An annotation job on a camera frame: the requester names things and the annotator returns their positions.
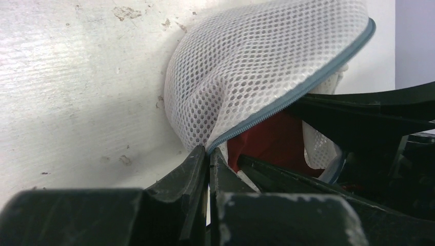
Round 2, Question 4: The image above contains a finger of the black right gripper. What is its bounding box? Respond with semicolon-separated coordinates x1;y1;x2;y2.
238;154;435;246
287;82;434;158

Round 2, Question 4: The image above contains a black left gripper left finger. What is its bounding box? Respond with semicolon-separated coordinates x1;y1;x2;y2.
1;146;208;245

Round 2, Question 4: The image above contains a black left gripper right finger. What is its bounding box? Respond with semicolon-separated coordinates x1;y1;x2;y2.
210;149;369;245

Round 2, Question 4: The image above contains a dark red orange bra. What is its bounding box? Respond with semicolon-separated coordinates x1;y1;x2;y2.
227;112;324;177

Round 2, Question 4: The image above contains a white mesh laundry bag blue zipper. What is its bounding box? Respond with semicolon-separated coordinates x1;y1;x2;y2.
163;0;377;184

